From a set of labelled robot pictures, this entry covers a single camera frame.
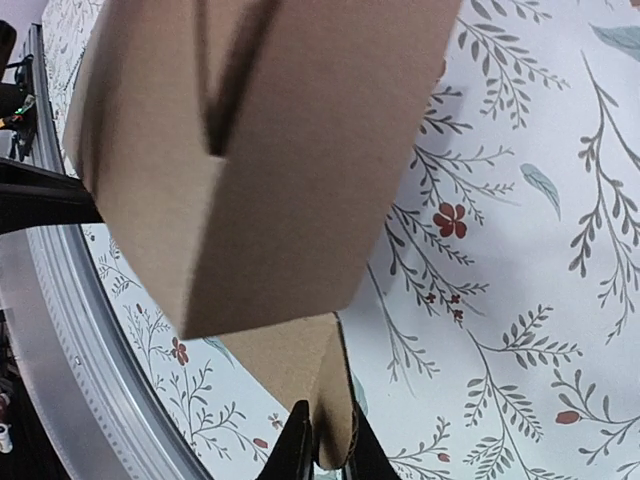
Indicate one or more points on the aluminium front rail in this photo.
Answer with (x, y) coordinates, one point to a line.
(86, 384)

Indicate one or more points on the floral patterned table mat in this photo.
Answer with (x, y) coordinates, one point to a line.
(495, 330)

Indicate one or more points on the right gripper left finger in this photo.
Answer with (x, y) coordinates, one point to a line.
(291, 457)

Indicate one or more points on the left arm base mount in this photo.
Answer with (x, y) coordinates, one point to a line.
(18, 99)

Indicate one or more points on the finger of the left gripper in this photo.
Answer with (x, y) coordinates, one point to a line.
(34, 197)

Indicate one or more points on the brown cardboard box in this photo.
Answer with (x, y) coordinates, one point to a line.
(244, 156)

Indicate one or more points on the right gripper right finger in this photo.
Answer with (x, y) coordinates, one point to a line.
(367, 460)

